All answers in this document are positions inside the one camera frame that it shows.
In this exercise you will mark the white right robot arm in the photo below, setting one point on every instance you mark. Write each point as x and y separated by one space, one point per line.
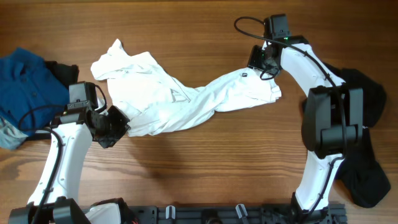
294 55

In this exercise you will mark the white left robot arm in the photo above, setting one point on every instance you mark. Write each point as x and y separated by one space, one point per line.
81 122

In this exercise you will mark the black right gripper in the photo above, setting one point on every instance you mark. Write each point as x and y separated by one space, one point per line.
257 59

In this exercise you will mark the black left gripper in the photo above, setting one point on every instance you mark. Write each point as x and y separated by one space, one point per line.
124 127

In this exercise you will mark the white t-shirt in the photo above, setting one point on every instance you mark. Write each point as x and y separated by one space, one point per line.
156 102

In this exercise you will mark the folded blue shirt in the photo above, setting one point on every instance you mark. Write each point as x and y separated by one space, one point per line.
29 91

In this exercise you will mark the folded light grey garment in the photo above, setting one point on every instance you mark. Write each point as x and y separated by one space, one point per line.
11 137

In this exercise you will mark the black t-shirt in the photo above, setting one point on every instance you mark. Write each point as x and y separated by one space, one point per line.
367 140

